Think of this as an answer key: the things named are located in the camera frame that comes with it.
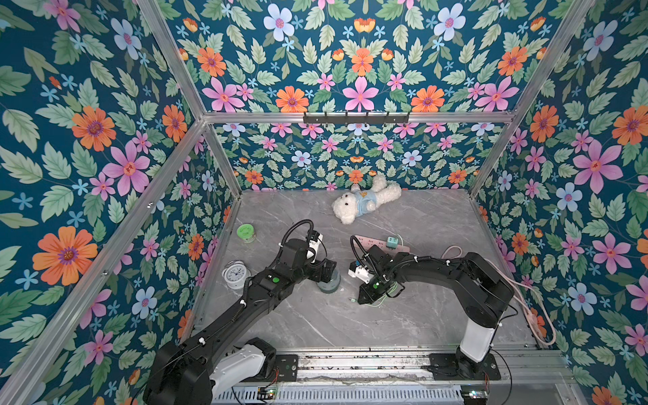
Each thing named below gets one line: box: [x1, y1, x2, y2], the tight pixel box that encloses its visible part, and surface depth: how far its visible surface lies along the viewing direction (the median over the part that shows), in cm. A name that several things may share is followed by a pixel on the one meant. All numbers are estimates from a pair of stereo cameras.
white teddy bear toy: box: [332, 174, 402, 225], surface depth 107 cm
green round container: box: [236, 223, 256, 244], surface depth 103 cm
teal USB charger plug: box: [386, 236, 399, 249], surface depth 97 cm
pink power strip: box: [354, 235, 411, 255], surface depth 100 cm
